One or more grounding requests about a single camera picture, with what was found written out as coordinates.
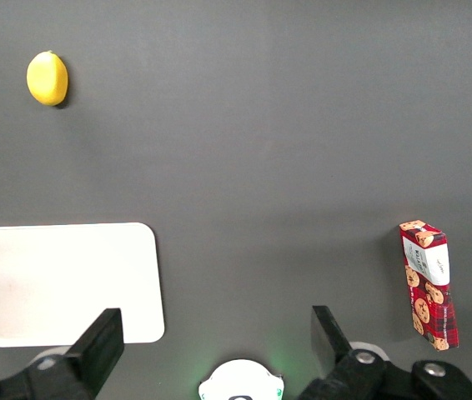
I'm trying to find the white rectangular tray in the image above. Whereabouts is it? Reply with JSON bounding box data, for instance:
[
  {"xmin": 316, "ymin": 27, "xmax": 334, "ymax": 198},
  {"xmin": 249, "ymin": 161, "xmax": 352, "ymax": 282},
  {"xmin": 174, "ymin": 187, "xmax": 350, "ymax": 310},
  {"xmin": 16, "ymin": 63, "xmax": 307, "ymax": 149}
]
[{"xmin": 0, "ymin": 222, "xmax": 166, "ymax": 348}]

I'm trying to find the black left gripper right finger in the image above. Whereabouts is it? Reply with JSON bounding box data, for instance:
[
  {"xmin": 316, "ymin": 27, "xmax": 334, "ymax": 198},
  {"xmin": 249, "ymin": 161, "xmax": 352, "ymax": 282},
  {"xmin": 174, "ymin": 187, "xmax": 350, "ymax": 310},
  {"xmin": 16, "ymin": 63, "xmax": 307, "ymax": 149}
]
[{"xmin": 310, "ymin": 305, "xmax": 354, "ymax": 378}]

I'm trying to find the red cookie box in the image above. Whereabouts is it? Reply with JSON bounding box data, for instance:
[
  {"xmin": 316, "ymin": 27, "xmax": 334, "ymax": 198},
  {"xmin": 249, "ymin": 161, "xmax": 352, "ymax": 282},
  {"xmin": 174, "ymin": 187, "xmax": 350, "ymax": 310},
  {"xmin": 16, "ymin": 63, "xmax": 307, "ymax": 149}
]
[{"xmin": 399, "ymin": 219, "xmax": 460, "ymax": 352}]

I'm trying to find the yellow lemon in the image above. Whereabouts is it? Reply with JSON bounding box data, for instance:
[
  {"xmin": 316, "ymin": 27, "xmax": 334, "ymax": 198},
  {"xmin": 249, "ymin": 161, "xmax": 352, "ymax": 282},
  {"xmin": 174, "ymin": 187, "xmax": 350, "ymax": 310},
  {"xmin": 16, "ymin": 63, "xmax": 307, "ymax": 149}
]
[{"xmin": 26, "ymin": 50, "xmax": 69, "ymax": 107}]

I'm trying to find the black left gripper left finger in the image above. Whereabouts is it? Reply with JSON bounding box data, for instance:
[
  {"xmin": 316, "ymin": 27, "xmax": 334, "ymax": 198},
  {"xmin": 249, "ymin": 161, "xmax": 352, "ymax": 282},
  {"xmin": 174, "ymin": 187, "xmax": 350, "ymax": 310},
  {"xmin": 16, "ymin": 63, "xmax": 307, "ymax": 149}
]
[{"xmin": 63, "ymin": 307, "xmax": 125, "ymax": 400}]

